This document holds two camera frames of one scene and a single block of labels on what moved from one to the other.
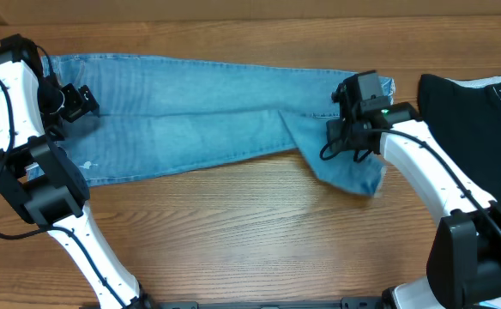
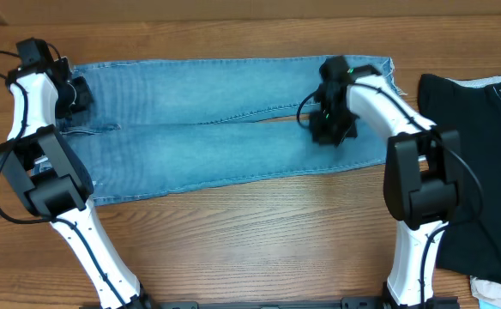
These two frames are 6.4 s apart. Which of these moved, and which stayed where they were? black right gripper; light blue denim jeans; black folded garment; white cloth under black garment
Moved: black right gripper; light blue denim jeans
Stayed: white cloth under black garment; black folded garment
